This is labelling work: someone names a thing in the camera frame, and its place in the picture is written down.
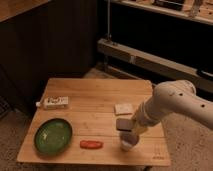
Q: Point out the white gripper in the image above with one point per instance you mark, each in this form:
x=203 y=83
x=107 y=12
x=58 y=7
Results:
x=138 y=129

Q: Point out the grey rectangular eraser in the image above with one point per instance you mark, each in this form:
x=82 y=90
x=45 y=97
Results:
x=124 y=124

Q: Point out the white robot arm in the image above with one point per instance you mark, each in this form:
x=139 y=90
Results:
x=172 y=97

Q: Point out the white ceramic cup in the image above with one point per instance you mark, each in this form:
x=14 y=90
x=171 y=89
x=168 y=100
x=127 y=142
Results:
x=128 y=140

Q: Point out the white square sponge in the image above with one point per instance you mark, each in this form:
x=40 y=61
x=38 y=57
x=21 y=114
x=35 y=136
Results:
x=123 y=109

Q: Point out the orange carrot toy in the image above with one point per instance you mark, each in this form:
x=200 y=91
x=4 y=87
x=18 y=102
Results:
x=90 y=144

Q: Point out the long wooden bench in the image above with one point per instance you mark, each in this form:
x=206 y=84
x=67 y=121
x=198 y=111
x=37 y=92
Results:
x=154 y=63

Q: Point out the small wooden table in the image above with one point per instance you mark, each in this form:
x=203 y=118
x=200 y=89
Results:
x=91 y=114

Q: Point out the green plate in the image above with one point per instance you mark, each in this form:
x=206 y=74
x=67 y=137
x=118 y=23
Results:
x=53 y=136

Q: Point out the white toothpaste tube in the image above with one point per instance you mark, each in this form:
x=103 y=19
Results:
x=53 y=102

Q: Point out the metal pole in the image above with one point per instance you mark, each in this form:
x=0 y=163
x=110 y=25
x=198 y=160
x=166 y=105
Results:
x=108 y=20

